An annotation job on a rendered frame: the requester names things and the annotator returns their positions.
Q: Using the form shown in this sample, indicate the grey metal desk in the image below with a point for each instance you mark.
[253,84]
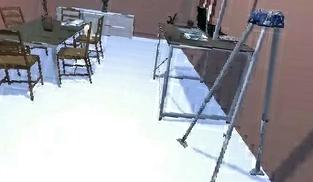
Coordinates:
[184,41]

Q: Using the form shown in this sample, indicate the pale open book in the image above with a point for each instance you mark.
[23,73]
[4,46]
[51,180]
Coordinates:
[193,34]

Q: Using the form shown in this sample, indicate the small dark plant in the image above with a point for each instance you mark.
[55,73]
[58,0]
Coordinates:
[172,19]

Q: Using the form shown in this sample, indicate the white sideboard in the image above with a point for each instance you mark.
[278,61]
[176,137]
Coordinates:
[117,25]

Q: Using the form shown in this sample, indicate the brown wooden chair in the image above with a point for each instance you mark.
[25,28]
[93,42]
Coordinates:
[72,53]
[70,13]
[99,32]
[11,16]
[14,60]

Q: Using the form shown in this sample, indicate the grey lamp pole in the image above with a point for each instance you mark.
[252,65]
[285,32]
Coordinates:
[221,13]

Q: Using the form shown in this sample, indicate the black vase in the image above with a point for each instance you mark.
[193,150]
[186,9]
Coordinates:
[105,0]

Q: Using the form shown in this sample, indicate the white paper sheet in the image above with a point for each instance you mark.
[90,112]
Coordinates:
[72,22]

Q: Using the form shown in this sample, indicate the grey tripod with blue head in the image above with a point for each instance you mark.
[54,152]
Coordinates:
[267,93]

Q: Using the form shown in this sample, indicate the dark green dining table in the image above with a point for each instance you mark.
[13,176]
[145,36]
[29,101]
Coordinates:
[44,33]

